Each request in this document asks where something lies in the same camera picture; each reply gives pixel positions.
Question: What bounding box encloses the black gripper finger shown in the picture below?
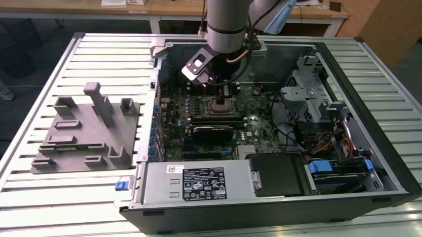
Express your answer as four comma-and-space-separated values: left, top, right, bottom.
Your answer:
218, 85, 228, 106

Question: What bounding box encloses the silver CPU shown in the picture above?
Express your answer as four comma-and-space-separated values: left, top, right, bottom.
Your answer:
211, 100, 232, 112

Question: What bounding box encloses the CPU socket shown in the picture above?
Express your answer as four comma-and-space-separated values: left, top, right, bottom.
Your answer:
204, 96, 238, 117

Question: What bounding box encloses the RAM slot with white clips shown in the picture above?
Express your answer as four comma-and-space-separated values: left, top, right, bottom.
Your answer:
186, 86, 240, 96

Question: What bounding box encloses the black RAM stick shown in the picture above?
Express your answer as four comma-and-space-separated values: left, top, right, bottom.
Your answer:
191, 116, 244, 122

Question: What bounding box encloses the black graphics card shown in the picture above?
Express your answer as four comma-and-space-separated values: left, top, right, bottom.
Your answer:
192, 125, 234, 144

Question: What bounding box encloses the green motherboard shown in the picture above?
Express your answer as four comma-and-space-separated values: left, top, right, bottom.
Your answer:
157, 83, 291, 161

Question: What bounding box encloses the metal drive cage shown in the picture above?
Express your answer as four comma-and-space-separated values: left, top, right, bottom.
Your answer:
279, 55, 336, 124

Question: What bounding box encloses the silver chipset heatsink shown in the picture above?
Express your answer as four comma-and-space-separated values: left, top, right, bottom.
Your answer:
238, 145, 258, 156

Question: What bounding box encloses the black plastic shroud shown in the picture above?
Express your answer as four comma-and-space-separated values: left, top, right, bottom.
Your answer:
246, 153, 312, 198

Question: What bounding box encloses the grey power supply unit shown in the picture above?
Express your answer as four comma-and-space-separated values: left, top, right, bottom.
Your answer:
141, 159, 256, 205

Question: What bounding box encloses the hard disk in blue carrier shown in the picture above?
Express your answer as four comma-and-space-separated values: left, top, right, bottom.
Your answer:
306, 159, 371, 196

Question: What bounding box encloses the grey parts rack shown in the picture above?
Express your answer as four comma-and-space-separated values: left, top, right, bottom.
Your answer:
29, 82, 145, 175

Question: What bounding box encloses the wooden desk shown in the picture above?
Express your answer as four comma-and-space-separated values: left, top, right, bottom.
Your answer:
0, 0, 350, 38

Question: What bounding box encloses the black open PC case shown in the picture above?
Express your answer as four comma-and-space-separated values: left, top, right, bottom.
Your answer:
113, 38, 422, 235

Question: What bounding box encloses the green RAM stick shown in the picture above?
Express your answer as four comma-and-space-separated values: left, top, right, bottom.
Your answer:
52, 144, 93, 151

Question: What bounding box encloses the wooden cabinet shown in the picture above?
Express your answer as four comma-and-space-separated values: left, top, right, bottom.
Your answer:
338, 0, 422, 70

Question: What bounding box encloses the grey metal stand foot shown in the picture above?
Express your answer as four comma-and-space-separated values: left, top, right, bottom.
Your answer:
0, 81, 16, 101

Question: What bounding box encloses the black cable with brass end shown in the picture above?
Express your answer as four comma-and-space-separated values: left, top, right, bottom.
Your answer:
226, 32, 262, 64

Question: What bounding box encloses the black camera cable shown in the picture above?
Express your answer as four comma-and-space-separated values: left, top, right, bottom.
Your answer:
211, 17, 254, 87

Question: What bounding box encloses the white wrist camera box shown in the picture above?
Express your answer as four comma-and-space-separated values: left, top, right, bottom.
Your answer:
180, 47, 214, 87

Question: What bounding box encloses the grey plastic bracket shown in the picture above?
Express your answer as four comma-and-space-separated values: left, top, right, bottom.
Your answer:
320, 101, 347, 117

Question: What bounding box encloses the orange yellow wire bundle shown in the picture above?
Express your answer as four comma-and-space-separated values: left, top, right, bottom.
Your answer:
304, 132, 334, 158

